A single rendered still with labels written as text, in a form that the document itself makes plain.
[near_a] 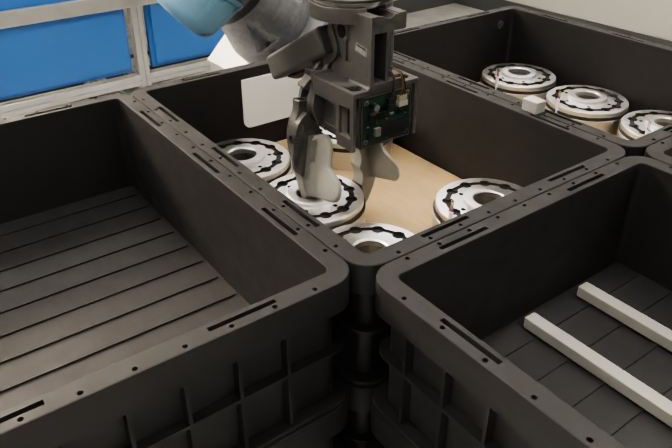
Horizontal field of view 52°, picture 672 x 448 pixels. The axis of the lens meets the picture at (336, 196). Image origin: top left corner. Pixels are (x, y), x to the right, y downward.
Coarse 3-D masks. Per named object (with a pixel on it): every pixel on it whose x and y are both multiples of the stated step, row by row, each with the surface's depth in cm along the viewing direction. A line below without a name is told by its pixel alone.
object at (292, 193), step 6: (294, 186) 67; (288, 192) 66; (294, 192) 66; (294, 198) 65; (300, 198) 65; (300, 204) 64; (306, 204) 64; (312, 204) 64; (318, 204) 64; (324, 204) 64
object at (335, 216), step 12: (276, 180) 69; (288, 180) 69; (348, 180) 69; (348, 192) 67; (360, 192) 67; (336, 204) 65; (348, 204) 65; (360, 204) 65; (324, 216) 63; (336, 216) 63; (348, 216) 63
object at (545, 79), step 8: (496, 64) 100; (504, 64) 100; (512, 64) 100; (520, 64) 100; (528, 64) 100; (488, 72) 96; (496, 72) 96; (544, 72) 97; (488, 80) 94; (504, 80) 94; (512, 80) 94; (528, 80) 94; (536, 80) 94; (544, 80) 95; (552, 80) 94; (504, 88) 92; (512, 88) 92; (520, 88) 92; (528, 88) 91; (536, 88) 92; (544, 88) 92
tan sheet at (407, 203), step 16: (400, 160) 80; (416, 160) 80; (352, 176) 76; (400, 176) 76; (416, 176) 76; (432, 176) 76; (448, 176) 76; (384, 192) 73; (400, 192) 73; (416, 192) 73; (432, 192) 73; (368, 208) 70; (384, 208) 70; (400, 208) 70; (416, 208) 70; (432, 208) 70; (400, 224) 68; (416, 224) 68
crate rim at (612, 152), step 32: (256, 64) 79; (480, 96) 70; (192, 128) 63; (544, 128) 64; (576, 128) 63; (224, 160) 57; (608, 160) 58; (512, 192) 53; (544, 192) 53; (320, 224) 49; (448, 224) 49; (352, 256) 45; (384, 256) 45; (352, 288) 46
